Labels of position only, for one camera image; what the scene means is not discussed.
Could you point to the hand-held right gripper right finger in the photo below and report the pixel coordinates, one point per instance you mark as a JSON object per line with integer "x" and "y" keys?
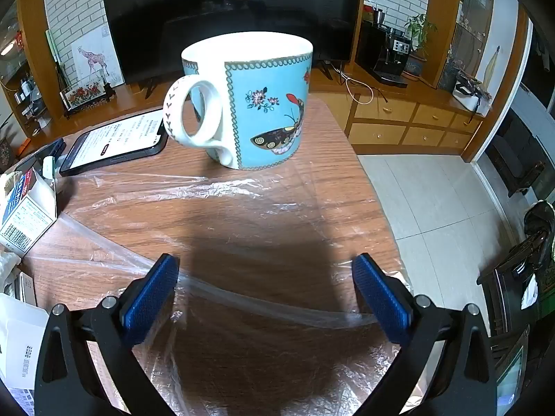
{"x": 381, "y": 299}

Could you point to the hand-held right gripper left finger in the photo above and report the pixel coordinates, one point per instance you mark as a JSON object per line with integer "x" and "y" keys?
{"x": 149, "y": 299}

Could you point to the blue and white medicine box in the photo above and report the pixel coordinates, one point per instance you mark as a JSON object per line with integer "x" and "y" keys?
{"x": 26, "y": 216}

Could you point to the white printed carton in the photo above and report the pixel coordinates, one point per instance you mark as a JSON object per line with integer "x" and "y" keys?
{"x": 21, "y": 342}

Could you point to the black smartphone with lit screen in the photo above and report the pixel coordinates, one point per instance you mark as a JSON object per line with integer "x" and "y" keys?
{"x": 117, "y": 138}

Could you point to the white tissue pack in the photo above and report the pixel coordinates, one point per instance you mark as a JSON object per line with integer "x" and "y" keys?
{"x": 48, "y": 168}

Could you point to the smartphone in blue case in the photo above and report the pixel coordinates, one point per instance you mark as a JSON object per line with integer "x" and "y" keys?
{"x": 53, "y": 147}

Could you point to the framed red flower artwork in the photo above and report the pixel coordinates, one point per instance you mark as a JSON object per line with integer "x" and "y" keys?
{"x": 84, "y": 95}

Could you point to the blue butterfly mug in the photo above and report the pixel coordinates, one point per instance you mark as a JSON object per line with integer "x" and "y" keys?
{"x": 260, "y": 108}

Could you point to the white storage basket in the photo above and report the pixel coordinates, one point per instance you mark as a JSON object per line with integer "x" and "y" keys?
{"x": 470, "y": 95}

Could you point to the black coffee machine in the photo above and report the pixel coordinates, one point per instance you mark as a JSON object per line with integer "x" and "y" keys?
{"x": 390, "y": 60}

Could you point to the giraffe picture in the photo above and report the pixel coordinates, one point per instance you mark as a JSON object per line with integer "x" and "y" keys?
{"x": 93, "y": 58}

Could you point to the green potted plant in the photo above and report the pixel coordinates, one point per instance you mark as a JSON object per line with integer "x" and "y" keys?
{"x": 418, "y": 34}

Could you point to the rolled green paper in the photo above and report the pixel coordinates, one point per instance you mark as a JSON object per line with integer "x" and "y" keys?
{"x": 53, "y": 47}

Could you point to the black flat-screen television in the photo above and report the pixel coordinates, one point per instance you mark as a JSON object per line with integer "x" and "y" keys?
{"x": 234, "y": 21}

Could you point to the wooden wall cabinet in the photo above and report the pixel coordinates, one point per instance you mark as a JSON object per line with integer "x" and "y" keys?
{"x": 381, "y": 117}

